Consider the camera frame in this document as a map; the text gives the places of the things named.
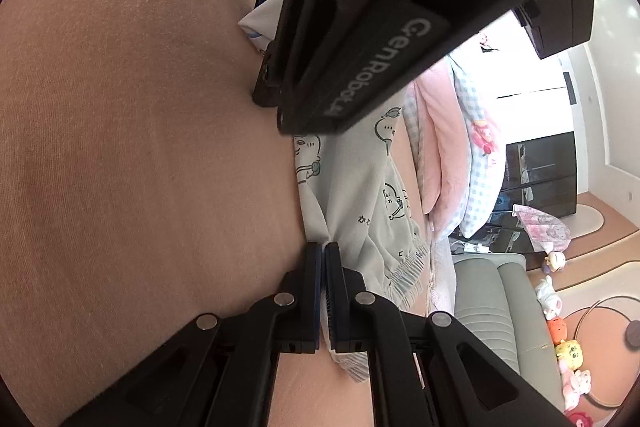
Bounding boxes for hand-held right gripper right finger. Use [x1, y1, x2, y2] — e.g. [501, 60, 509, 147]
[325, 243, 576, 427]

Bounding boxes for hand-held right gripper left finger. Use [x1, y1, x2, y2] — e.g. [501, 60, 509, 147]
[60, 242, 323, 427]

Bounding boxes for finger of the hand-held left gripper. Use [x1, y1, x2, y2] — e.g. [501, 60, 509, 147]
[251, 0, 306, 108]

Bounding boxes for pale cartoon print pajama pants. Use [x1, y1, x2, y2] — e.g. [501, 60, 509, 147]
[237, 0, 431, 385]

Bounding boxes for bed with pink sheet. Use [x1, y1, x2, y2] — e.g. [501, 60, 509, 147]
[0, 0, 456, 427]

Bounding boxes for pink and blue checked quilt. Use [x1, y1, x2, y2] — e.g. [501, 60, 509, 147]
[402, 52, 507, 243]

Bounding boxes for grey-green upholstered headboard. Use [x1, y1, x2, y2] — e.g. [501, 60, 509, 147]
[451, 253, 568, 414]

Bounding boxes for white wardrobe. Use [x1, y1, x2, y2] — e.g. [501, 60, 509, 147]
[495, 42, 593, 148]

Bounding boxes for white bunny plush toy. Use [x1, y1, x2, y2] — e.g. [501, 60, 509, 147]
[534, 276, 558, 310]

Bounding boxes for orange plush toy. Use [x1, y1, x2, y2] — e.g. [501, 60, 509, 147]
[545, 317, 571, 345]

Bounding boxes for pink printed umbrella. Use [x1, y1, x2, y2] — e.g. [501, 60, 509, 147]
[511, 203, 572, 254]

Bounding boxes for purple and yellow plush toy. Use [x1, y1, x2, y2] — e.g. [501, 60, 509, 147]
[542, 251, 568, 273]

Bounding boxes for glossy black cabinet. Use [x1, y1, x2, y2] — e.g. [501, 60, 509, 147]
[487, 131, 580, 255]

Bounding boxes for pink and white plush toy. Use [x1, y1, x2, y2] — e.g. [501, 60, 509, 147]
[560, 367, 593, 410]

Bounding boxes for red plush toy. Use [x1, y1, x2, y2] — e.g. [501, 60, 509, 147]
[565, 409, 596, 427]

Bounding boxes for white charger cable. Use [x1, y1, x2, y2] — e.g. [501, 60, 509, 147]
[450, 239, 493, 256]

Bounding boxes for black wire ring stand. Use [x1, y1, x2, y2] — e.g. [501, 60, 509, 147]
[574, 297, 640, 408]

